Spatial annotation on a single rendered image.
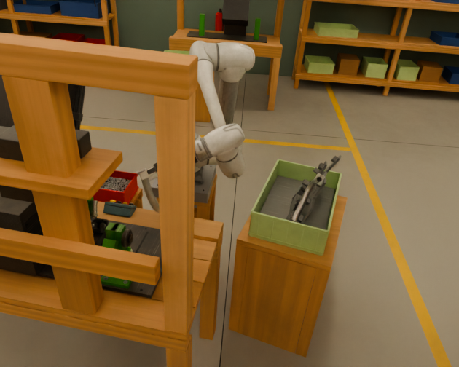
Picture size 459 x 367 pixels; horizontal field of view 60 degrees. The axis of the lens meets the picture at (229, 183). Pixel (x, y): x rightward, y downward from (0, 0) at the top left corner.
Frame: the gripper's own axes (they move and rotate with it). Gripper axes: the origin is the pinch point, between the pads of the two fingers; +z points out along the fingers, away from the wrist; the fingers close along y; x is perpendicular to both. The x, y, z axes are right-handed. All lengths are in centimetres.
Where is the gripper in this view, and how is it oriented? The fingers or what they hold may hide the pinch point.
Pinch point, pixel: (149, 175)
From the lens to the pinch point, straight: 163.6
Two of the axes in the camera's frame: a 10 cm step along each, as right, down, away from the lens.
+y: -1.2, -2.6, -9.6
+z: -9.0, 4.3, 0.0
